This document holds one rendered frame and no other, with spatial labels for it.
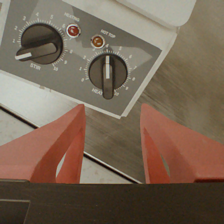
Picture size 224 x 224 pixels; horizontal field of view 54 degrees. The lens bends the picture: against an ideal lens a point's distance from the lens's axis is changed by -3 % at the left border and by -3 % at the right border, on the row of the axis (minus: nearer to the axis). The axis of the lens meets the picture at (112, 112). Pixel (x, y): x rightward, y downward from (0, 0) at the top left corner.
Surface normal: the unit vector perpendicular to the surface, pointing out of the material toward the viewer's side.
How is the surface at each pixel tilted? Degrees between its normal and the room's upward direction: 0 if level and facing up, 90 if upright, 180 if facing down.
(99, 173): 0
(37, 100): 0
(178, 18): 0
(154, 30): 30
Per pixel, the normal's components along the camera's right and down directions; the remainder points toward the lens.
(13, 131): 0.22, 0.15
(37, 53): 0.00, 0.59
